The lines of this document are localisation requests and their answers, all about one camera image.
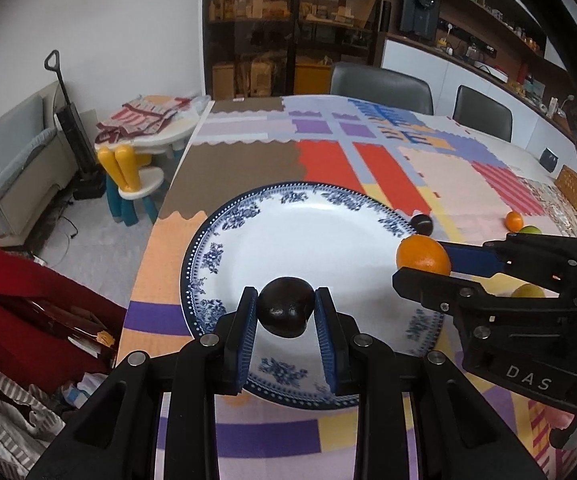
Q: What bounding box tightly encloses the woven wicker basket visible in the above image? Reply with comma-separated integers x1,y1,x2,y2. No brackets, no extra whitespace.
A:
554,165,577,211

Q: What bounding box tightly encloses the yellow green fruit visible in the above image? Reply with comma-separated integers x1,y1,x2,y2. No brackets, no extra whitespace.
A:
511,283,546,298

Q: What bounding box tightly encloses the grey sofa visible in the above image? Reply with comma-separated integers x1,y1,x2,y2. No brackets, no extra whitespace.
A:
0,82,78,247

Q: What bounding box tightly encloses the small orange mandarin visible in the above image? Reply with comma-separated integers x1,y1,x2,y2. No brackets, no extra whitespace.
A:
395,234,451,276

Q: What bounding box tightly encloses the red cloth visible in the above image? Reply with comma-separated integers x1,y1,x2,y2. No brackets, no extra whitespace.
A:
0,248,126,393

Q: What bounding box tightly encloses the large green pear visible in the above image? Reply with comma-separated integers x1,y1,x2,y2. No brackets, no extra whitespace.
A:
517,226,543,234

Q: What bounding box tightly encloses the blue white porcelain plate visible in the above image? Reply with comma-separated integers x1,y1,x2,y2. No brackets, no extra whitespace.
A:
180,181,446,411

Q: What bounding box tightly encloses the grey chair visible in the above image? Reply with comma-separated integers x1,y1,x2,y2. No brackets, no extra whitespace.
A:
330,62,434,115
453,86,513,142

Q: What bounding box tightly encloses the dark plum on table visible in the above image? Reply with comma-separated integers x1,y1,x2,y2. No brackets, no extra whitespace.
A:
409,214,434,236

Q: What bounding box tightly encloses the small white kids table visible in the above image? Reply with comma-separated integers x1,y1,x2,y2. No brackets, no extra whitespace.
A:
94,96,210,226

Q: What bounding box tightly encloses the dark glass cabinet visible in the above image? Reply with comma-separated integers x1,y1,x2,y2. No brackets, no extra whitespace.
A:
202,0,384,100

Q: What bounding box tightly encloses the grey chair left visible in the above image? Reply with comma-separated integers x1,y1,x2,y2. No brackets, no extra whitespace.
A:
330,62,434,115

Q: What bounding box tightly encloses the black upright vacuum cleaner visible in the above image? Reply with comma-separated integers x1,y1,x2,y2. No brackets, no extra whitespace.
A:
44,50,105,200

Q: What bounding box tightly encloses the orange mandarin on table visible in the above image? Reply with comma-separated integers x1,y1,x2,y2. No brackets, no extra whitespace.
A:
505,210,524,233

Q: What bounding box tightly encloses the black coffee machine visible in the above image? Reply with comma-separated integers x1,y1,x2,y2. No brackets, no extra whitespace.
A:
399,0,441,40

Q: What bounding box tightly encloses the grey chair right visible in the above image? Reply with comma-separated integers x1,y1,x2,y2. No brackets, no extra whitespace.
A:
453,86,513,142

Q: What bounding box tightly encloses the dark blue mug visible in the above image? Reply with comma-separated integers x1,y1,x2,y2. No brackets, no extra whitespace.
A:
538,148,559,174

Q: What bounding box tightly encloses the colourful patchwork tablecloth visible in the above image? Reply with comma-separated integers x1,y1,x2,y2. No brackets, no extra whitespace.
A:
118,96,577,479

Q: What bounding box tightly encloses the striped folded cloth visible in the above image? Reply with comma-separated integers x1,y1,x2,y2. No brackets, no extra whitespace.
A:
95,96,191,144

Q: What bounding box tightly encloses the dark plum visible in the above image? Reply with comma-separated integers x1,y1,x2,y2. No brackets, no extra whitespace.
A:
256,276,316,338
409,214,434,236

